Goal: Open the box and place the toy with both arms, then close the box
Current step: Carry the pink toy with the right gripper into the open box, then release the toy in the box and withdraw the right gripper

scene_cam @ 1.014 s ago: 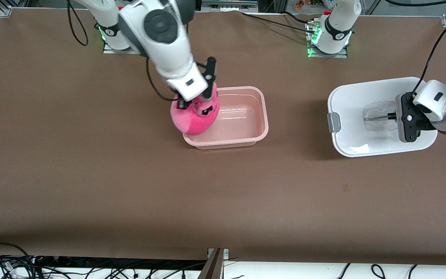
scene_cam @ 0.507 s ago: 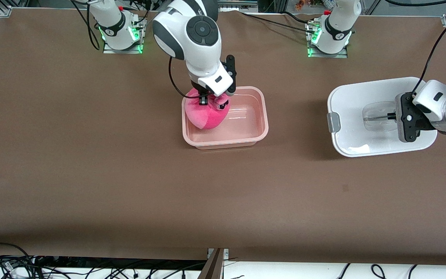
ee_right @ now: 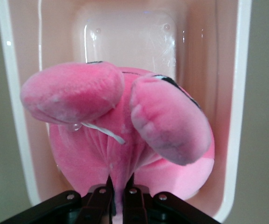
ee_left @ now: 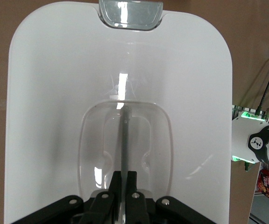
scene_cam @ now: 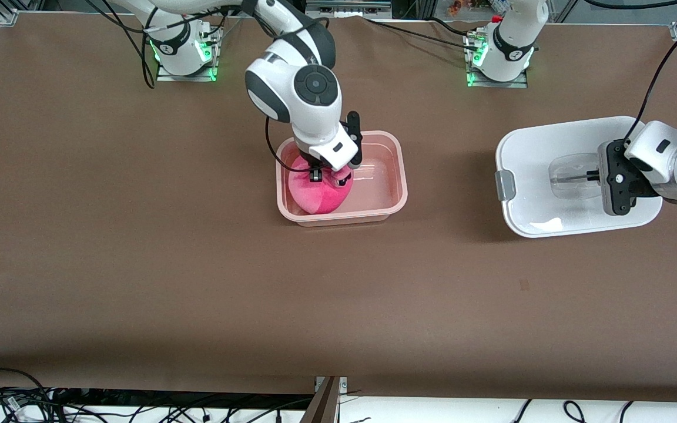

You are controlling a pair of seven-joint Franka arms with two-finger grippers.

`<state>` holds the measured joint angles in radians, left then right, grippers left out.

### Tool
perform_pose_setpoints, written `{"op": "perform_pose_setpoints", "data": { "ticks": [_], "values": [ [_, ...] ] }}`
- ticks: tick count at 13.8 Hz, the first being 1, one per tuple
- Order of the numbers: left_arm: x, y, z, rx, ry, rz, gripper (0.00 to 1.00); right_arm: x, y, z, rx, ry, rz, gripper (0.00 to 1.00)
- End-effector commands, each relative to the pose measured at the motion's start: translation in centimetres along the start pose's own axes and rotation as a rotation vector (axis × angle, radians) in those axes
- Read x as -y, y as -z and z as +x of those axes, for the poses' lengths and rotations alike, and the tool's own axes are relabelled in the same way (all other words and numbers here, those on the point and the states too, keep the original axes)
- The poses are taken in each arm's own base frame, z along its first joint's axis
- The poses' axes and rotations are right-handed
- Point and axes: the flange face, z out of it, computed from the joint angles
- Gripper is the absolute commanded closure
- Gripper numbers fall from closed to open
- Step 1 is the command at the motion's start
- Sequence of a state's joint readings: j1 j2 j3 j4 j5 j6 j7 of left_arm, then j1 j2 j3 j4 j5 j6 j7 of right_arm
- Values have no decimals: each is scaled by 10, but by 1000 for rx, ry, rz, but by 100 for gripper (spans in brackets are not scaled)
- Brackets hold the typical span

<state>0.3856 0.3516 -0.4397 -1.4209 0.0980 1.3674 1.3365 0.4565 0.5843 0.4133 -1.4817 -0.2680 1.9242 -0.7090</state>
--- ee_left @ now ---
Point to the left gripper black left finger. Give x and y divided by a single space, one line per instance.
101 205

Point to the red snack box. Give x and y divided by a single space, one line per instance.
267 184

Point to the white box lid grey latches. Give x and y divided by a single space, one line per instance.
55 93

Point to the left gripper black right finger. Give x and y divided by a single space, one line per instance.
139 207

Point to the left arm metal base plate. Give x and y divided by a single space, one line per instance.
236 110

